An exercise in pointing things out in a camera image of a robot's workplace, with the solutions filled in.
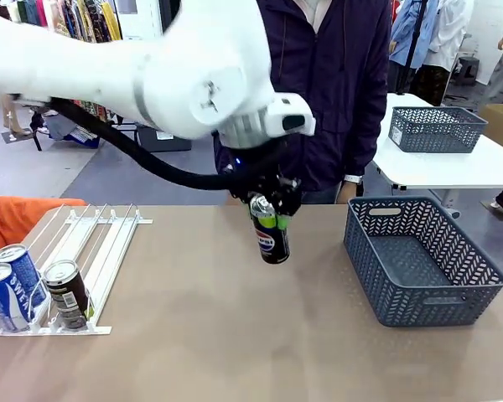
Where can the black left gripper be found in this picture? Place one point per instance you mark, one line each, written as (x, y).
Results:
(255, 167)

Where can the grey plastic woven basket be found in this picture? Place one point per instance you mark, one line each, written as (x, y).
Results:
(436, 134)
(402, 293)

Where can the dark brown drink can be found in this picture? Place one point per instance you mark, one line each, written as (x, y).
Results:
(67, 293)

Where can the blue Pocari Sweat can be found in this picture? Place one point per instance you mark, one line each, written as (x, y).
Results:
(25, 272)
(4, 301)

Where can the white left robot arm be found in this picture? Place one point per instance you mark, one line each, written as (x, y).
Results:
(109, 63)

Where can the person's left hand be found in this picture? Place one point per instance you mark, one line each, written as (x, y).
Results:
(347, 192)

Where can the white wristwatch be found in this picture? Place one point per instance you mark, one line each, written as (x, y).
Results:
(354, 178)

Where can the person in dark purple jacket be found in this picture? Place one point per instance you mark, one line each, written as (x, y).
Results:
(331, 84)

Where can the white side table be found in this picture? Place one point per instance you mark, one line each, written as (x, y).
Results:
(444, 167)

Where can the black stand pole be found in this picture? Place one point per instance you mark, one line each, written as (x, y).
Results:
(413, 46)

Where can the black step stool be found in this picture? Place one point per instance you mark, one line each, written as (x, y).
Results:
(469, 69)

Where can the orange cloth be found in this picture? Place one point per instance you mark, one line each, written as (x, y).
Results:
(8, 222)

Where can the hanging patterned garments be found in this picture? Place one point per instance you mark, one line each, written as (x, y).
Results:
(79, 17)

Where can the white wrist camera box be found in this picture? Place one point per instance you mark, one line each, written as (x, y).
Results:
(289, 115)

